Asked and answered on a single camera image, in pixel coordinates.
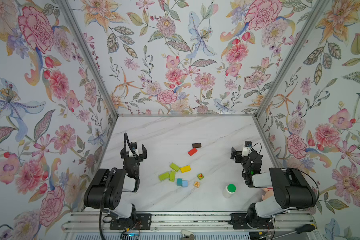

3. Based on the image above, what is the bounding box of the green block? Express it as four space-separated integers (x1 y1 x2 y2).
169 171 176 182
159 172 170 181
170 163 180 172

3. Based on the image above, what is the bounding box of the brown wood block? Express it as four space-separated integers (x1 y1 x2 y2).
192 143 202 149

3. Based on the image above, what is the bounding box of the red wood block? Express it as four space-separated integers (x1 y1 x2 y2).
188 148 198 156

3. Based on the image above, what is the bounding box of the yellow wood block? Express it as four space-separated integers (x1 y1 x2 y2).
180 165 192 173

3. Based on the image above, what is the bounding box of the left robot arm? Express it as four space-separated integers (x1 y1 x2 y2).
84 143 147 220

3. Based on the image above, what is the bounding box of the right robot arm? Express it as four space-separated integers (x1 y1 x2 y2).
231 146 319 229

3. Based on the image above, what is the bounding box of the pink plush toy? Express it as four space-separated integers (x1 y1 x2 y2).
262 188 274 201

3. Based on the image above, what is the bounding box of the white bottle green cap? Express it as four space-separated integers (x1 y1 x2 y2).
223 184 237 199

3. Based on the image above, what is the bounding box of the light blue cube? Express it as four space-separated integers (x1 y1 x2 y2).
182 180 188 188

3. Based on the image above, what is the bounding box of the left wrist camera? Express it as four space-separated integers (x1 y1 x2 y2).
129 142 138 153

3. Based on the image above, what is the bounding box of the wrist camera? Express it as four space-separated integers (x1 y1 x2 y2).
129 142 138 153
242 141 253 157

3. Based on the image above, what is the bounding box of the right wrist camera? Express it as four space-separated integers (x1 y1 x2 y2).
242 141 253 157

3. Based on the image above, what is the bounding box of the black handled screwdriver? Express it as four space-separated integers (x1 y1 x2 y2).
271 224 316 240

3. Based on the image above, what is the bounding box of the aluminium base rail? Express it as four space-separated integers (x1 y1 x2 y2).
62 211 315 233

